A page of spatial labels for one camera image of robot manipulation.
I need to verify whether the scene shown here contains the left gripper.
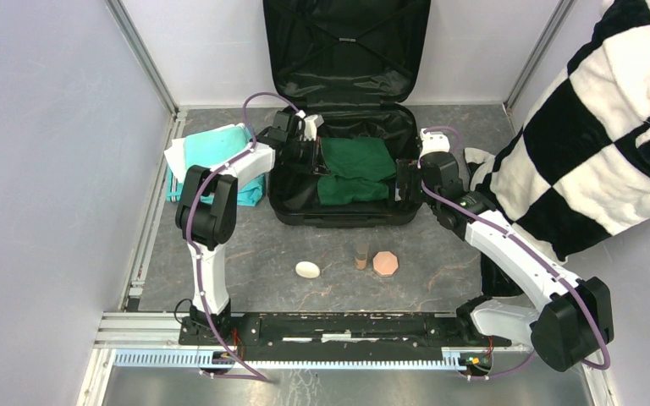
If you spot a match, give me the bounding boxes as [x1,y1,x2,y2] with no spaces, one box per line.
[287,136,331,177]

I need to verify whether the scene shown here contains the white garment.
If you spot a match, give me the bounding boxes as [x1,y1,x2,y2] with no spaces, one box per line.
[163,123,248,184]

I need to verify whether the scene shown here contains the turquoise shorts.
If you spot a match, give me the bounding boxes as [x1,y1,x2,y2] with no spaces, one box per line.
[166,167,266,207]

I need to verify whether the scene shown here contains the dark green shirt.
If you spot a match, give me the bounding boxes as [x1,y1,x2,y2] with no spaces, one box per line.
[317,137,396,206]

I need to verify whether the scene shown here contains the light mint garment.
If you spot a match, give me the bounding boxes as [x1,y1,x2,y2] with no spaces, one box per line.
[184,124,251,169]

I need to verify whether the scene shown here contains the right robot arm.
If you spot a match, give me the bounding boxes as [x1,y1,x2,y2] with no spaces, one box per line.
[395,151,614,372]

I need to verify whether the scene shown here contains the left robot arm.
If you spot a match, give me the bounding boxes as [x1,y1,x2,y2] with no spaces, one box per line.
[174,111,323,345]

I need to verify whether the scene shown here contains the pink octagonal box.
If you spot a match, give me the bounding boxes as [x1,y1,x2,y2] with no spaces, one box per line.
[372,251,399,277]

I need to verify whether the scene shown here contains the white oval soap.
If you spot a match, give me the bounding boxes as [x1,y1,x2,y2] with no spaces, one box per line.
[295,261,322,279]

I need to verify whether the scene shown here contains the black suitcase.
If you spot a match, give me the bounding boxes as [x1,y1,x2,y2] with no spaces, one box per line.
[263,1,431,228]

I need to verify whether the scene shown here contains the small brown cylinder bottle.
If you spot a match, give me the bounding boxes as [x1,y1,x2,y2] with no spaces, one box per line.
[355,242,369,270]

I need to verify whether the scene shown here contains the black white checkered blanket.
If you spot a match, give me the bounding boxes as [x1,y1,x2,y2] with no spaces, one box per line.
[464,0,650,298]

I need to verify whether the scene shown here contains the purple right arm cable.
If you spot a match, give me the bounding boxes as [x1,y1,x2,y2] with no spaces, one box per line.
[417,125,612,382]

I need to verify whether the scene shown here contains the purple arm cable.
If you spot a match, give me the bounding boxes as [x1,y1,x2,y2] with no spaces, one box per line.
[417,125,612,382]
[183,92,304,384]

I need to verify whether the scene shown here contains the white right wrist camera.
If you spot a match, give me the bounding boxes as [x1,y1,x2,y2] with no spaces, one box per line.
[419,129,450,158]

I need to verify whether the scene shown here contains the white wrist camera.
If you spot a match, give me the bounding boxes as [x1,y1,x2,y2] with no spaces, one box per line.
[419,129,450,158]
[295,111,324,141]

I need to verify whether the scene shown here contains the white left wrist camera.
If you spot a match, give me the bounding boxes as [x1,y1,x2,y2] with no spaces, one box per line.
[295,111,324,141]

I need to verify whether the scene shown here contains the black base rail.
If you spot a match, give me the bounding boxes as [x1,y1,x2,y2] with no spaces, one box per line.
[176,312,511,363]

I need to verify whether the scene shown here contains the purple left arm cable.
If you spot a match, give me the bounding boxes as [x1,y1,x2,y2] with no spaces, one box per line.
[183,92,304,384]

